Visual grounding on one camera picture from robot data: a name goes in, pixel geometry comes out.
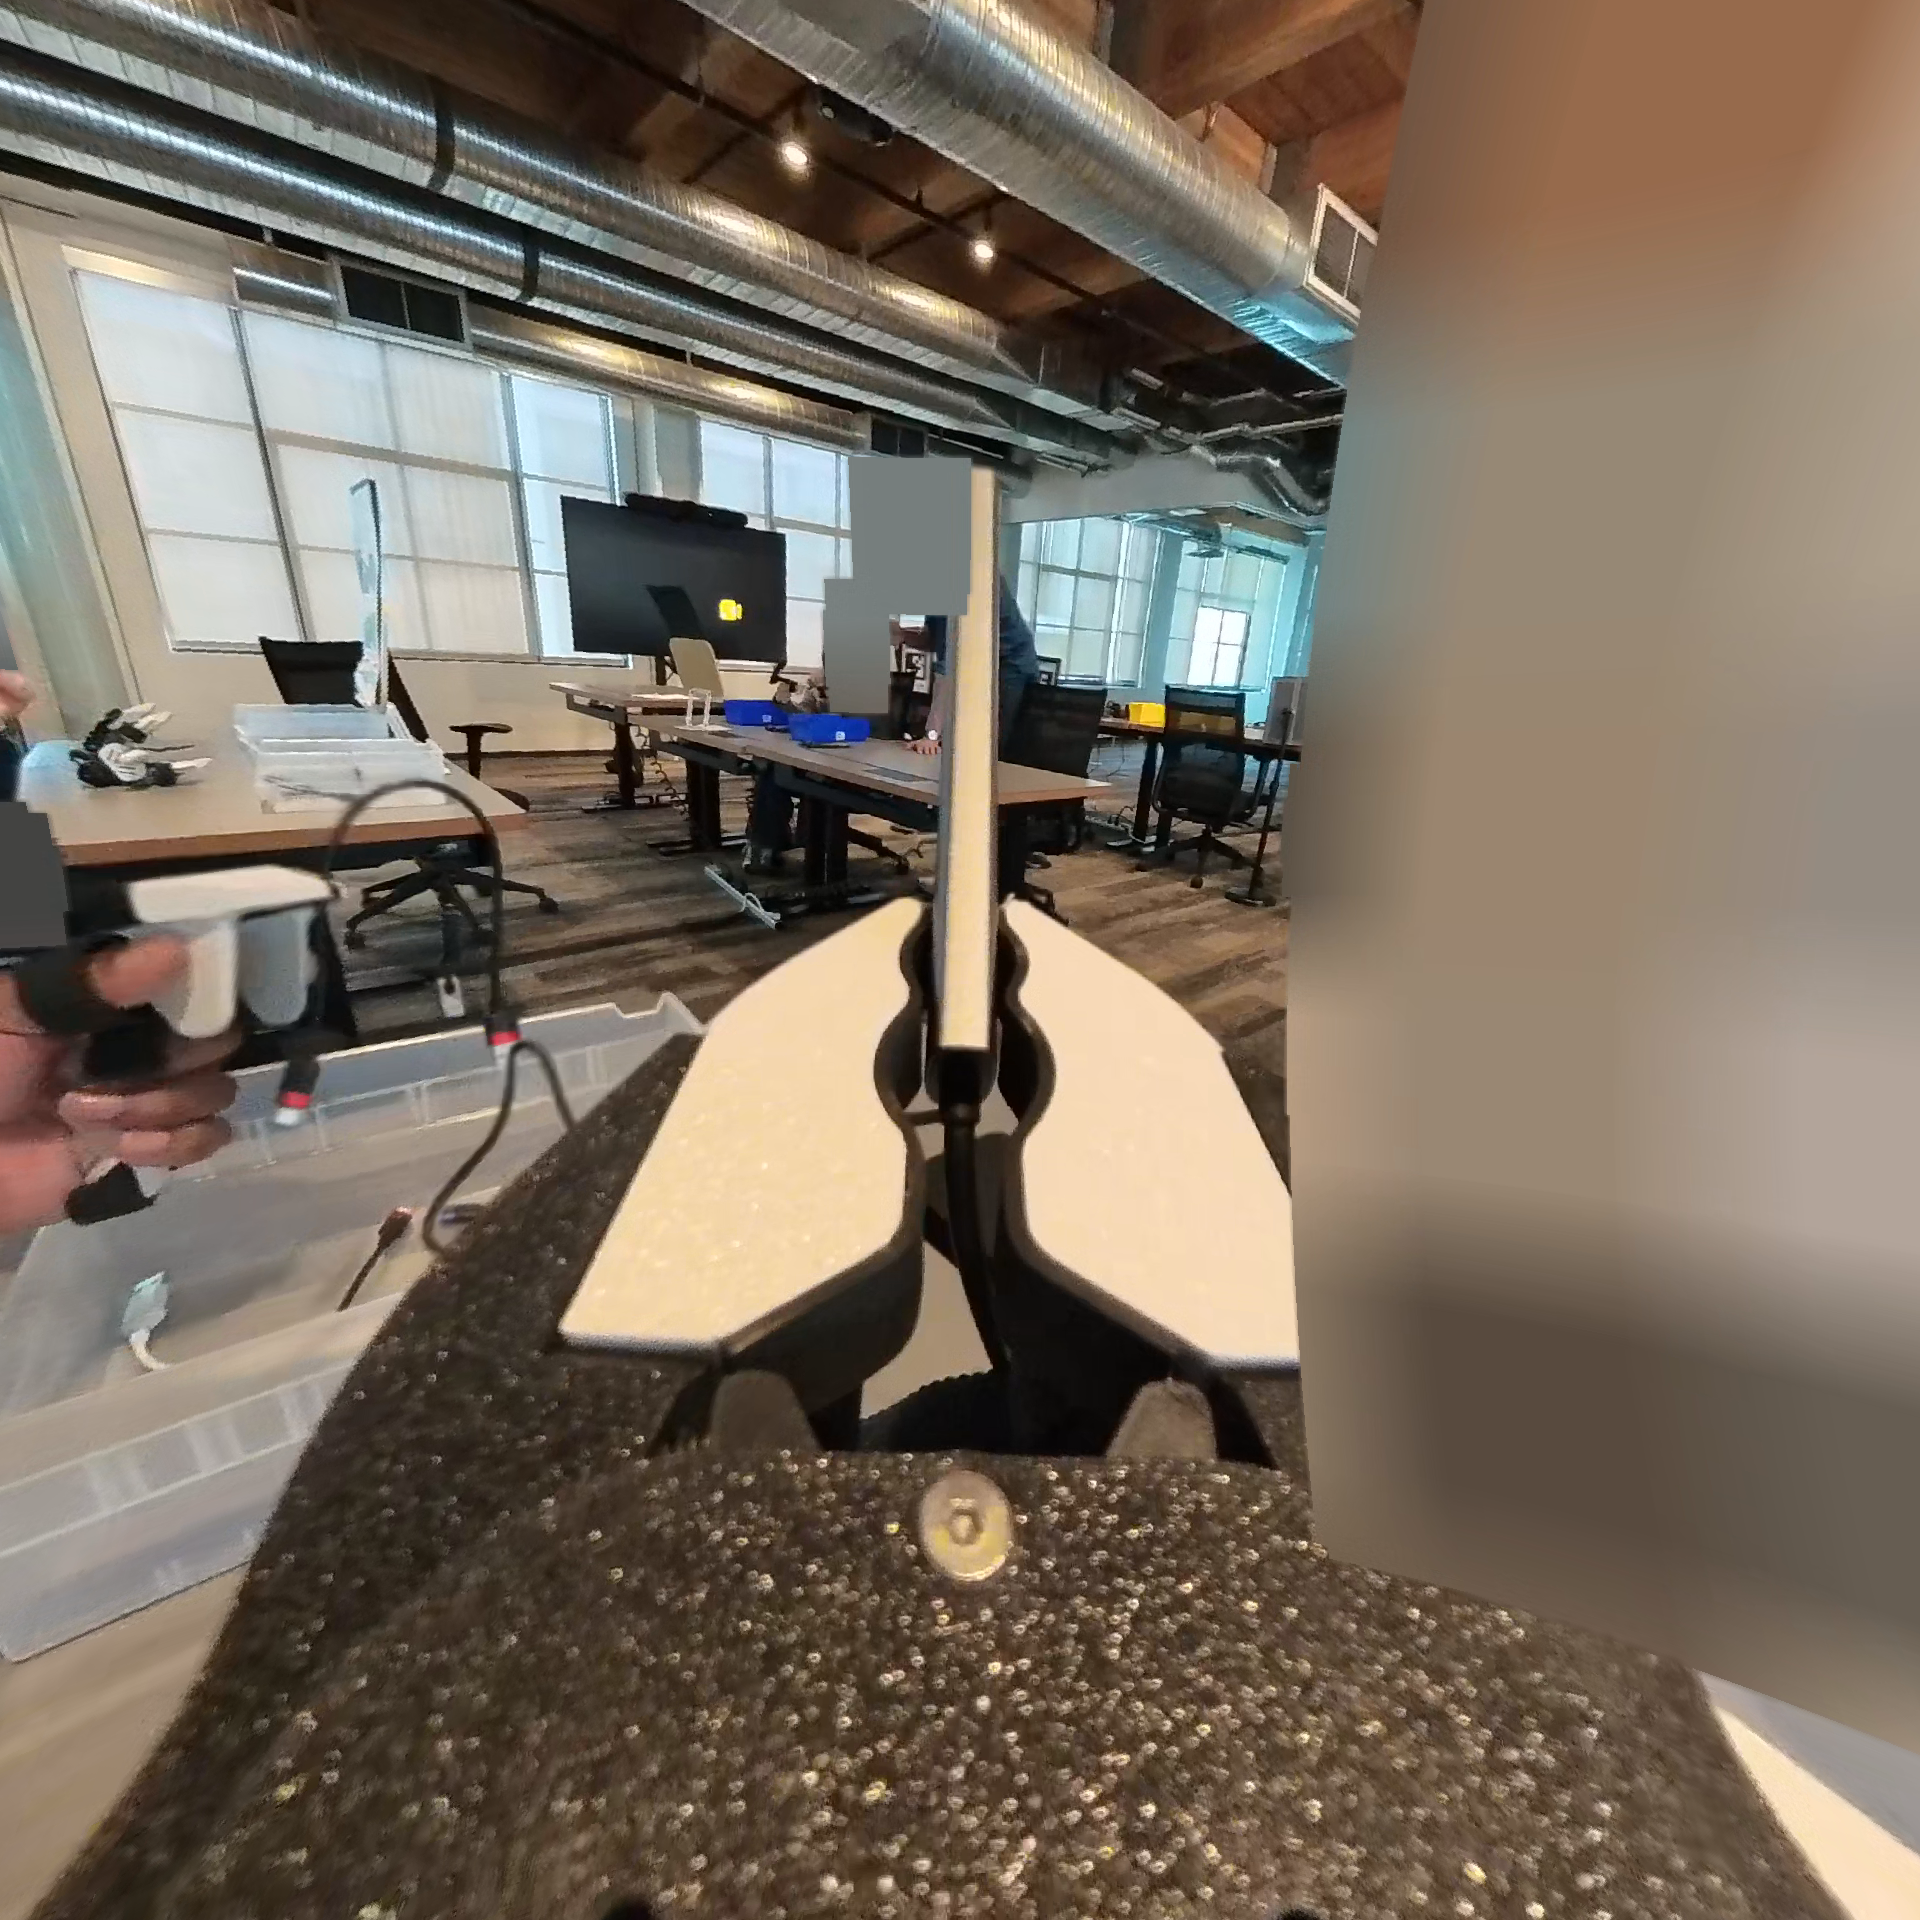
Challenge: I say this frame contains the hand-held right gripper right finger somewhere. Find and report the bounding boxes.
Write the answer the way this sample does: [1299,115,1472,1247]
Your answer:
[997,899,1303,1421]

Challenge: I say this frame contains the clear plastic bin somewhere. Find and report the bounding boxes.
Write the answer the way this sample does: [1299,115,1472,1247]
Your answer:
[231,704,450,812]
[0,989,710,1664]

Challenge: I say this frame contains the black monitor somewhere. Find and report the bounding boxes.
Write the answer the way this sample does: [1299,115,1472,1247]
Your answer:
[559,494,791,669]

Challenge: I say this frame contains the silver ventilation duct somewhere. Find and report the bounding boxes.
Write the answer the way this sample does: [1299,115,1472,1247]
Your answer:
[0,0,1358,396]

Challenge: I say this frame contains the wooden office table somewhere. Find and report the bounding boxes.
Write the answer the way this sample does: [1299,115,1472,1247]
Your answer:
[17,733,528,1052]
[552,683,1113,906]

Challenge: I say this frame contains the grey multiport hub black cable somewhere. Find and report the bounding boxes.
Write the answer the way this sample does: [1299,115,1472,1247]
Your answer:
[918,464,1050,1443]

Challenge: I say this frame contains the black cable with red plug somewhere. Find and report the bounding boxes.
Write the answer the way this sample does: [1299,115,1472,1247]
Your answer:
[275,781,577,1260]

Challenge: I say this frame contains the person's left hand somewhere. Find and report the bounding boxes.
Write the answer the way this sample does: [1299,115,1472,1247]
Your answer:
[0,938,241,1235]

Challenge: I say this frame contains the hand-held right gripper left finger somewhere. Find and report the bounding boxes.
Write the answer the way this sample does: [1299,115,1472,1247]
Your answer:
[559,899,935,1449]

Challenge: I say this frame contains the black office chair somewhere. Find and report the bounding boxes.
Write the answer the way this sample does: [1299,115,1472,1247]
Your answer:
[259,635,563,949]
[1027,683,1113,902]
[1147,684,1283,903]

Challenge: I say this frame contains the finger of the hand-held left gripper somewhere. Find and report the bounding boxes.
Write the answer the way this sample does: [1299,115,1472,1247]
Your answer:
[239,903,324,1032]
[123,866,344,1041]

